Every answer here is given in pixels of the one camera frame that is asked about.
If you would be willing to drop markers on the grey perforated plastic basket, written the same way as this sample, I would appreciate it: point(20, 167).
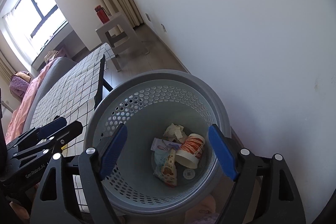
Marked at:
point(147, 119)

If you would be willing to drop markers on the white sheer curtain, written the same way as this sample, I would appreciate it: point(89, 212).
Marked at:
point(15, 29)

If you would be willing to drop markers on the cream cartoon snack packet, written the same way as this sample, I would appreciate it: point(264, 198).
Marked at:
point(169, 174)

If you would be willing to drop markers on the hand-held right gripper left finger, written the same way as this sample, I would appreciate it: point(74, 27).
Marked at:
point(113, 150)

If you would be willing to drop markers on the purple quilted bag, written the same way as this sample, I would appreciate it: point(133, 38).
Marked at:
point(18, 85)

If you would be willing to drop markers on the grey bed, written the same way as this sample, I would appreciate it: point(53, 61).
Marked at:
point(50, 77)

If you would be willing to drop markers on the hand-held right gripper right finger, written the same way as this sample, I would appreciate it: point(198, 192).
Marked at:
point(223, 153)

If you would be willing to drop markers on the black table frame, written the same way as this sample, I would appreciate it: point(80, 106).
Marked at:
point(101, 82)

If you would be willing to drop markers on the red and white paper cup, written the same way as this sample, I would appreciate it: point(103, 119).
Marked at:
point(193, 148)

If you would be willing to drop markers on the grey plastic stool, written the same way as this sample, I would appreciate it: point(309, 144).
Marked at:
point(115, 22)

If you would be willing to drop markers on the wall socket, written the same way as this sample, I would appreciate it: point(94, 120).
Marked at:
point(148, 17)

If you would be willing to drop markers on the pale purple carton box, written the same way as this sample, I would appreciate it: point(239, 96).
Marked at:
point(160, 145)

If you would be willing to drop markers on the dark framed window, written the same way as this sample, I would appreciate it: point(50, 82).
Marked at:
point(35, 3)

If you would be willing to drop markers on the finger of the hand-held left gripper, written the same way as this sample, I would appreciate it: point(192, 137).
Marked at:
point(53, 125)
point(71, 132)

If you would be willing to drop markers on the grey window ledge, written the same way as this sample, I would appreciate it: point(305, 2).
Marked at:
point(65, 37)

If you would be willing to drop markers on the red water bottle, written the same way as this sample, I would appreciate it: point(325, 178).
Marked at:
point(101, 15)

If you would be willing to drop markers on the beige clothes pile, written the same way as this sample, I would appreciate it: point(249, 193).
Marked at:
point(51, 56)

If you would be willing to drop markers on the pink blanket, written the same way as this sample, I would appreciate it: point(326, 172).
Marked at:
point(23, 106)

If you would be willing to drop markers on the white paper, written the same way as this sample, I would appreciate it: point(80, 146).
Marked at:
point(174, 132)

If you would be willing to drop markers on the light blue wipes packet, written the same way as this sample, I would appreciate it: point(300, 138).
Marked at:
point(158, 161)

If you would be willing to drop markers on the yellow plastic piece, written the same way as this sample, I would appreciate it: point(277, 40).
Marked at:
point(63, 147)

